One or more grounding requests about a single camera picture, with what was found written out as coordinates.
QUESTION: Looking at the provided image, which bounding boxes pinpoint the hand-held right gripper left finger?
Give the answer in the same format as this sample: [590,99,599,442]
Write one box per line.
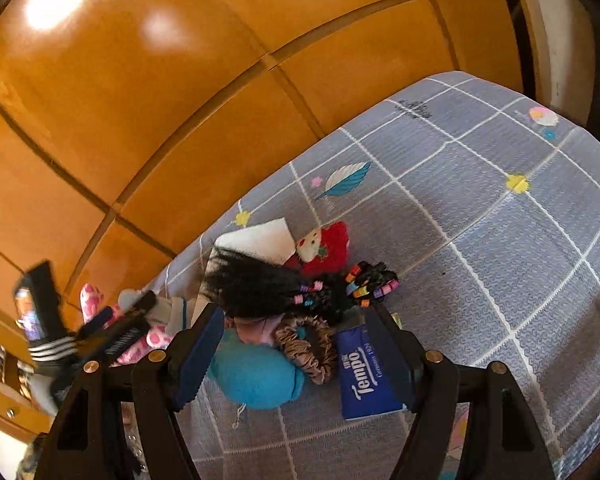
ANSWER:
[34,302,226,480]

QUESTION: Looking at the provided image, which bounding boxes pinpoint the white grey soft toy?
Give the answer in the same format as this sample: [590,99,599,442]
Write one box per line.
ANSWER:
[117,287,193,333]

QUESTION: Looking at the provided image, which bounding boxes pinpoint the white folded cloth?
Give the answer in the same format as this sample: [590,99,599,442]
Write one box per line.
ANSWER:
[212,217,298,266]

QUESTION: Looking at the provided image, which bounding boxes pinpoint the grey checked bed sheet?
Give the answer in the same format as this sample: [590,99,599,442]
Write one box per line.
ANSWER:
[120,71,600,480]

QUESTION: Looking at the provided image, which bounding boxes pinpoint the red plush toy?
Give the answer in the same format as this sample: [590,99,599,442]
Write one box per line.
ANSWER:
[285,221,353,278]

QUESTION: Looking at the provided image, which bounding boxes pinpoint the teal plush ball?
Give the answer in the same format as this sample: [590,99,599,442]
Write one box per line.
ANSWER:
[207,327,306,411]

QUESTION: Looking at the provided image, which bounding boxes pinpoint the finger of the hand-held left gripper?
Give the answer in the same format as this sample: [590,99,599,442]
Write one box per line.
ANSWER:
[93,321,151,364]
[76,290,157,343]

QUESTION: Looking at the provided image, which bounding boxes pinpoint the pink spotted plush toy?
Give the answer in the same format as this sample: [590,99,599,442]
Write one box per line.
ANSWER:
[79,282,173,367]

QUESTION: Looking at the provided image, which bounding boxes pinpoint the wooden panelled wardrobe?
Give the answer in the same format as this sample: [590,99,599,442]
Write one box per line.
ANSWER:
[0,0,536,436]

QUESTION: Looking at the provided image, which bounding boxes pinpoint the black braided hair wig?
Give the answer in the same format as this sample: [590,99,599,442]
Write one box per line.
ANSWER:
[200,247,400,328]

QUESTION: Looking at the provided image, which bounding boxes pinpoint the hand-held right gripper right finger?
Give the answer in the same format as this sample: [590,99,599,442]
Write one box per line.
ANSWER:
[365,304,556,480]

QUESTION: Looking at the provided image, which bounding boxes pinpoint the brown satin scrunchie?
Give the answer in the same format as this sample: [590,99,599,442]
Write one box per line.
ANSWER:
[274,315,338,386]

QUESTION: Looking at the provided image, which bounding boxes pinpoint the blue tissue packet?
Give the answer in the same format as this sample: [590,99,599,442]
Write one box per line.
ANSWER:
[336,322,411,421]

